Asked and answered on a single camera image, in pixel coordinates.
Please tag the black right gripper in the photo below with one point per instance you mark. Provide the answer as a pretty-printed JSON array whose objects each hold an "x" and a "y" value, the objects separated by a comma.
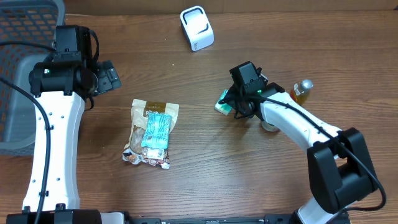
[{"x": 249, "y": 113}]

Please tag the brown snack bag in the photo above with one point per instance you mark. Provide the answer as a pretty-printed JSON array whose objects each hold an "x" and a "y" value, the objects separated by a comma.
[{"x": 133, "y": 151}]

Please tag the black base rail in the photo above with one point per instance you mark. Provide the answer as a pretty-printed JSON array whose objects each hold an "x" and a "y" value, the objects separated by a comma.
[{"x": 217, "y": 221}]

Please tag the yellow dish soap bottle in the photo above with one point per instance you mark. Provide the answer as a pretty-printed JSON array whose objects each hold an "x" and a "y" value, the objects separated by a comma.
[{"x": 301, "y": 91}]

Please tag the teal wafer packet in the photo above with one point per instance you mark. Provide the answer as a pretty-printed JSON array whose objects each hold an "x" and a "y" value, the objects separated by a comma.
[{"x": 157, "y": 132}]

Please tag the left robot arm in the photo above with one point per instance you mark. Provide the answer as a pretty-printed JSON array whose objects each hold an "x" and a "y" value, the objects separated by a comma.
[{"x": 59, "y": 89}]

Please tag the white barcode scanner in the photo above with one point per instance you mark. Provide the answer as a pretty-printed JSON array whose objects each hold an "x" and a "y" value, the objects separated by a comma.
[{"x": 197, "y": 28}]

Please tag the green lidded jar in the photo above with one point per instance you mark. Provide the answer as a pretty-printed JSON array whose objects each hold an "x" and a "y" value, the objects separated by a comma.
[{"x": 269, "y": 127}]

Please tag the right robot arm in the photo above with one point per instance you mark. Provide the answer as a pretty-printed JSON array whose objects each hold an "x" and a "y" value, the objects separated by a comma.
[{"x": 340, "y": 168}]

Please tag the teal tissue pack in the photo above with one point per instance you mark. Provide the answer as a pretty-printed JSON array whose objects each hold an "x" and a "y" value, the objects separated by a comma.
[{"x": 223, "y": 108}]

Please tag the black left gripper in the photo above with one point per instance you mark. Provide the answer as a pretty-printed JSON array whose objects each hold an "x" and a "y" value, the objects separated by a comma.
[{"x": 107, "y": 76}]

